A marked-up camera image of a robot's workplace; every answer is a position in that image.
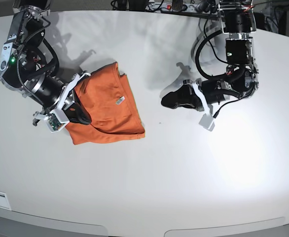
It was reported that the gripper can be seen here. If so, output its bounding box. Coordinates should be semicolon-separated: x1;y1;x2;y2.
23;72;92;125
161;79;236;111

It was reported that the orange T-shirt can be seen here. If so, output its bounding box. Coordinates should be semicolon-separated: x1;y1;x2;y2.
66;62;145;145

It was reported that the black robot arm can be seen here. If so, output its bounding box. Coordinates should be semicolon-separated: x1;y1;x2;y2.
161;0;258;111
0;0;92;132

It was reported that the white power strip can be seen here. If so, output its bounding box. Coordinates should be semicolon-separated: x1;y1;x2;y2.
145;0;215;14

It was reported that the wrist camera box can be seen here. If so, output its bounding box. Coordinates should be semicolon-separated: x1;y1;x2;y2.
43;109;70;133
199;114;215;131

